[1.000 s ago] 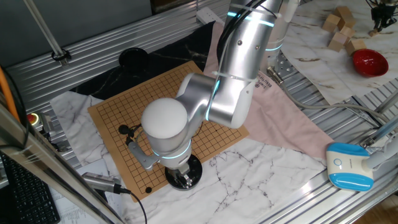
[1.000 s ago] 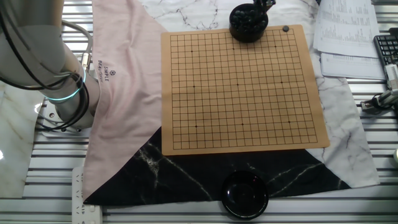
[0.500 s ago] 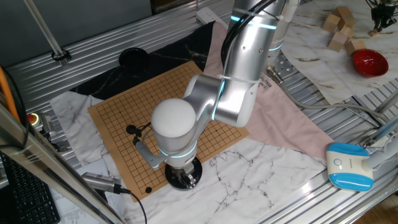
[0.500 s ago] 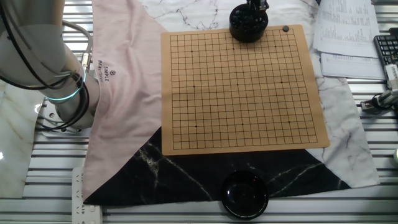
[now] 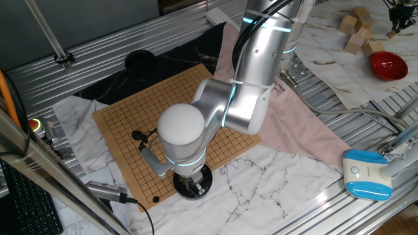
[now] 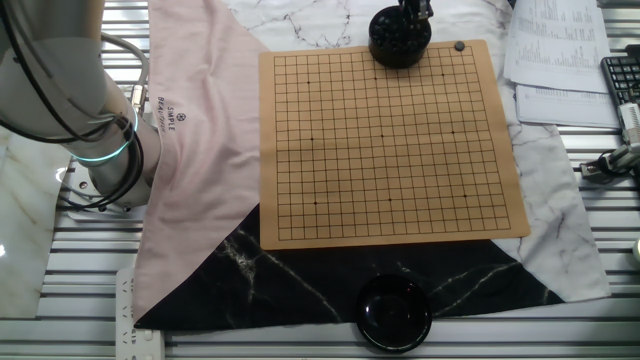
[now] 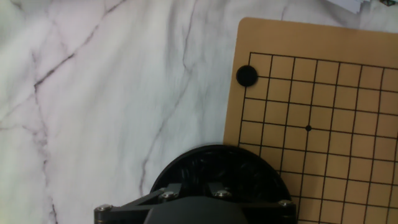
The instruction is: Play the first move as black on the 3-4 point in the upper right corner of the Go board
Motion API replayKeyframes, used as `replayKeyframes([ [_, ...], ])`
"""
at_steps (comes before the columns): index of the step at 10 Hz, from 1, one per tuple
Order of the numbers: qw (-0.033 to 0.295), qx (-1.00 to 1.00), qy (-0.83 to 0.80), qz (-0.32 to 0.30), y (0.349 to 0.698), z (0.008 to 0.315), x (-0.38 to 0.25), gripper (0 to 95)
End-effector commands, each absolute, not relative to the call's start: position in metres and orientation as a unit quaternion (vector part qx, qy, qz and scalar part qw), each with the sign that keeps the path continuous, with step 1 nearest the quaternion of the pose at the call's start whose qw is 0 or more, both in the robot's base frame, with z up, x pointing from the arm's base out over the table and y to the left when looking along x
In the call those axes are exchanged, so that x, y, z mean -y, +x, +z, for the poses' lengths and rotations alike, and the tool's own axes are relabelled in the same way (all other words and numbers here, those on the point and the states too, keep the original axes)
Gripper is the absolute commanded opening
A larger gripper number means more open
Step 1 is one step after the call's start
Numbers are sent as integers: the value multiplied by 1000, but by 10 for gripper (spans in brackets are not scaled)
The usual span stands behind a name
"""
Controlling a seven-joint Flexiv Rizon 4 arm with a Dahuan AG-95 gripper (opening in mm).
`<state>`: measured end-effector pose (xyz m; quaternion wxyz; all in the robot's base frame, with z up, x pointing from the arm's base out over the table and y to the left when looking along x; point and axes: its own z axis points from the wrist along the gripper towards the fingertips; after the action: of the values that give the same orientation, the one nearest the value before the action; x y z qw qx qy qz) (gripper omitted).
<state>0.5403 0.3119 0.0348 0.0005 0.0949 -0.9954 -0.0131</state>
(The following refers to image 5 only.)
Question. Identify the beige marble pattern sheet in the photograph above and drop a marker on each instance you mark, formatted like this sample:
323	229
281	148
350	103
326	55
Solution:
343	72

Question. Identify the white power strip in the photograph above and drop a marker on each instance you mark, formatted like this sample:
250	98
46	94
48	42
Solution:
220	16

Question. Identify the tan Go board mat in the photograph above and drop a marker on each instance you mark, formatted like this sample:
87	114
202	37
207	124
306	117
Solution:
130	130

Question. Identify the black marble pattern cloth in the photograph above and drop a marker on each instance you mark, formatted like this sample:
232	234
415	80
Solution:
147	78

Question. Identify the empty black bowl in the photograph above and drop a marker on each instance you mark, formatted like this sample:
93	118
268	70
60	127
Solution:
140	61

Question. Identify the silver camera mount bracket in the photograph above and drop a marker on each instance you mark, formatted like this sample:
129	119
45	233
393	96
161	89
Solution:
156	164

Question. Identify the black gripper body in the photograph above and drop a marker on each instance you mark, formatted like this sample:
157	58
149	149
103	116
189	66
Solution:
191	179

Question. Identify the blue white handheld appliance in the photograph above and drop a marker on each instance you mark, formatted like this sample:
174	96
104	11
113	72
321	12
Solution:
365	176

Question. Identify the red emergency stop button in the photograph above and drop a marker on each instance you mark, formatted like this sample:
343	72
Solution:
35	125

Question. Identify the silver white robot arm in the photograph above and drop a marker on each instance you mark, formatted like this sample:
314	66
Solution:
181	124

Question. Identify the background black robot gripper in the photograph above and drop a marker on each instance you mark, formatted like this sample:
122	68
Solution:
401	14

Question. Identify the black computer keyboard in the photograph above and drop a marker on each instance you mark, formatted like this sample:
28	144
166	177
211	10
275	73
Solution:
29	202

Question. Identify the pink cloth with print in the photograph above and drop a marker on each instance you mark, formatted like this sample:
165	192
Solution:
294	130

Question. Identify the black Go stone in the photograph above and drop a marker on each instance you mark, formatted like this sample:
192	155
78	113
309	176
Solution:
156	199

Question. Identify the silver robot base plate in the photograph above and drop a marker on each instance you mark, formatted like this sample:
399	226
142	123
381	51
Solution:
300	70

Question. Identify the black bowl of Go stones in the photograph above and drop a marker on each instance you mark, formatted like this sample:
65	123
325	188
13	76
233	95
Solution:
205	184

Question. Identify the light wooden cube block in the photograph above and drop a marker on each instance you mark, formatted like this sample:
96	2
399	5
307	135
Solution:
347	24
374	48
359	11
354	44
365	33
365	23

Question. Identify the grey metal clamp bracket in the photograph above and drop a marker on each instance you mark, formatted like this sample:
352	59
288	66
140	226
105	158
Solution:
54	137

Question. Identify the aluminium frame post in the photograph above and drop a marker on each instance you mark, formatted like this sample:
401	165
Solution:
49	176

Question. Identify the red bowl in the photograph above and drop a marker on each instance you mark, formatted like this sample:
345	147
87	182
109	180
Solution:
388	65

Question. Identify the thin metal stand rod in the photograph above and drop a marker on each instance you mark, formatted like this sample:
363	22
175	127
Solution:
49	36

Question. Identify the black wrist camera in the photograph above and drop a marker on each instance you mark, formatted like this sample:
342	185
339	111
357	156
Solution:
137	134

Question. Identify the small wooden block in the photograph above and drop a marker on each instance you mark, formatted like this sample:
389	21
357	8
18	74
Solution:
392	34

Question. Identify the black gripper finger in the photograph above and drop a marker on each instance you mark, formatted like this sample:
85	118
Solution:
200	188
190	190

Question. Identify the silver ribbed handheld device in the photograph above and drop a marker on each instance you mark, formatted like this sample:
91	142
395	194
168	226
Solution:
104	191

